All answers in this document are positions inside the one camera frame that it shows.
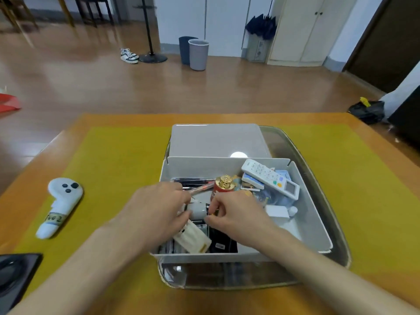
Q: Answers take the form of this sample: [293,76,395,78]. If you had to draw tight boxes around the person's left hand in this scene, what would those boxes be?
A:
[113,182,193,250]

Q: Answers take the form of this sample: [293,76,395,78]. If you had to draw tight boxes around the person's right hand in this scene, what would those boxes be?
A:
[204,190,281,250]

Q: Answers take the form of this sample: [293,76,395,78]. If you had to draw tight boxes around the clear round clip container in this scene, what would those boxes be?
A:
[252,188,280,207]

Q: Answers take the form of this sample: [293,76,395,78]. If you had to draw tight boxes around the red cylindrical can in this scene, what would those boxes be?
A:
[210,175,236,202]

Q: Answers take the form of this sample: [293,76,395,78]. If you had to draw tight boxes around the white remote control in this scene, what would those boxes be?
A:
[241,159,301,201]

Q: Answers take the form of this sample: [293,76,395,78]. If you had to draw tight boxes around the bundle of black pens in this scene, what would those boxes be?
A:
[170,177,216,189]

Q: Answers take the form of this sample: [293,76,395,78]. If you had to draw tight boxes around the red marker pen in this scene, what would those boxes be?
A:
[189,182,216,195]

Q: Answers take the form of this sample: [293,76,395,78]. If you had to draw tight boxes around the white storage box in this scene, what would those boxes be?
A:
[150,156,334,263]

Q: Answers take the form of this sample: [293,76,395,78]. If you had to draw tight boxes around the white box lid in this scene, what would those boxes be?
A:
[168,123,272,160]

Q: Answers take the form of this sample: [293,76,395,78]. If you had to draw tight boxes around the person's right forearm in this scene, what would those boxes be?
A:
[259,229,420,315]

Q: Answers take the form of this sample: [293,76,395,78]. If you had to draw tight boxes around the person's left forearm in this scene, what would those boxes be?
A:
[6,223,148,315]

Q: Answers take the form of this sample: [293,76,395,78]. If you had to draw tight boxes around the yellow table mat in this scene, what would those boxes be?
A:
[13,124,420,298]

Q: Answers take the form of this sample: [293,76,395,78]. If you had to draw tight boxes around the stainless steel tray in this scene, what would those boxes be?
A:
[157,125,352,290]

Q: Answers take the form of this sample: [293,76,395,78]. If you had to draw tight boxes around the white handheld controller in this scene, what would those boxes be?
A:
[35,177,84,241]

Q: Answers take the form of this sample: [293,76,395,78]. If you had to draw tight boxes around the black smartphone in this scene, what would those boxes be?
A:
[0,253,44,315]

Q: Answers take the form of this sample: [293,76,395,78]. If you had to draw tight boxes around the black coat stand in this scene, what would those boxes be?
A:
[133,0,168,64]

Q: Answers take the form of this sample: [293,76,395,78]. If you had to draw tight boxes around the black garbage bag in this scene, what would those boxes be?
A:
[347,96,386,125]

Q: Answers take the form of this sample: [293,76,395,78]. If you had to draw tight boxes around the gray trash bin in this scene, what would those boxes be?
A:
[188,38,210,71]

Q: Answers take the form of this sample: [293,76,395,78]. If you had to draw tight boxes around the dark blue trash bin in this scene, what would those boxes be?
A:
[178,36,199,65]

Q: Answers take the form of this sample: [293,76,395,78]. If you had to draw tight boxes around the gray metal safe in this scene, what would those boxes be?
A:
[246,32,271,63]

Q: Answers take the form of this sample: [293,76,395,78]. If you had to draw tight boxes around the red plastic bag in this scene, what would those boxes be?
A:
[0,87,22,112]

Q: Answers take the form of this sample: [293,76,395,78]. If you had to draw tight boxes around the black low cabinet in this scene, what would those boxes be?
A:
[387,94,420,150]

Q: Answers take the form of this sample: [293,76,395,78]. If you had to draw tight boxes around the navy folded umbrella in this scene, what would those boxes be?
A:
[245,0,278,41]

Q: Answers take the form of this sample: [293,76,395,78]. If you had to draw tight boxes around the white built-in wardrobe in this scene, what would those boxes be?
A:
[154,0,283,58]

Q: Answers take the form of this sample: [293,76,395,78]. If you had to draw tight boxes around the cream two-door cabinet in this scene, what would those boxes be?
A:
[266,0,358,67]

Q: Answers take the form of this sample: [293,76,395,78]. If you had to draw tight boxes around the wooden side table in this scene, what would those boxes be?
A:
[57,0,75,28]

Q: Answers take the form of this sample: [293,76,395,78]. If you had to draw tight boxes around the dark brown door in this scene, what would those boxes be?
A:
[343,0,420,94]

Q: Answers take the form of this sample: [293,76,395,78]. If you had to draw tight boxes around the wooden chair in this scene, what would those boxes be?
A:
[0,0,40,33]

